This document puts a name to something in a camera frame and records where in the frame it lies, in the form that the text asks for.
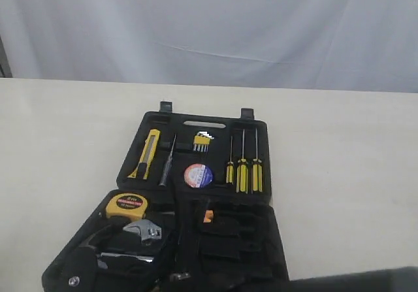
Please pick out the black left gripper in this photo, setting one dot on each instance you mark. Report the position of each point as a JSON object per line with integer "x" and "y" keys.
{"x": 77, "y": 271}

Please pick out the yellow measuring tape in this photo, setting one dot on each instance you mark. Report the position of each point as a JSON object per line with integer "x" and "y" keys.
{"x": 128, "y": 205}

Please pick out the yellow utility knife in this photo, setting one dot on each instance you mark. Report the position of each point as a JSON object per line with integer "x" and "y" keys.
{"x": 141, "y": 171}

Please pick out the black plastic tool case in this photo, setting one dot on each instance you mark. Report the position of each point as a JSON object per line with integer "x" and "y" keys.
{"x": 241, "y": 250}

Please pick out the orange black combination pliers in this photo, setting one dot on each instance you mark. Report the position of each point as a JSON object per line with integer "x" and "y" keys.
{"x": 208, "y": 216}

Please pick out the black electrical tape roll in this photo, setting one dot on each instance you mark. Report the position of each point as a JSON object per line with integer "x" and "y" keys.
{"x": 198, "y": 176}

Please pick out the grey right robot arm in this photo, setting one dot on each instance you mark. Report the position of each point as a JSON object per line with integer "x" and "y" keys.
{"x": 397, "y": 279}

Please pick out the steel claw hammer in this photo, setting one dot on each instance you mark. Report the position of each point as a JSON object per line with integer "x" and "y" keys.
{"x": 112, "y": 241}

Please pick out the chrome adjustable wrench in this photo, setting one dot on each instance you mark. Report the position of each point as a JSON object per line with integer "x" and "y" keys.
{"x": 145, "y": 229}

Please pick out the yellow hex key set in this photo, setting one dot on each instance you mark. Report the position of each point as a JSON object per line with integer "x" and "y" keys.
{"x": 202, "y": 141}

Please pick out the small yellow black screwdriver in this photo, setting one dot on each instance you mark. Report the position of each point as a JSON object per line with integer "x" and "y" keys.
{"x": 229, "y": 178}

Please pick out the clear handle tester screwdriver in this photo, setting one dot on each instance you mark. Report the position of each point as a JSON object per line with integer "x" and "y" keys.
{"x": 167, "y": 165}

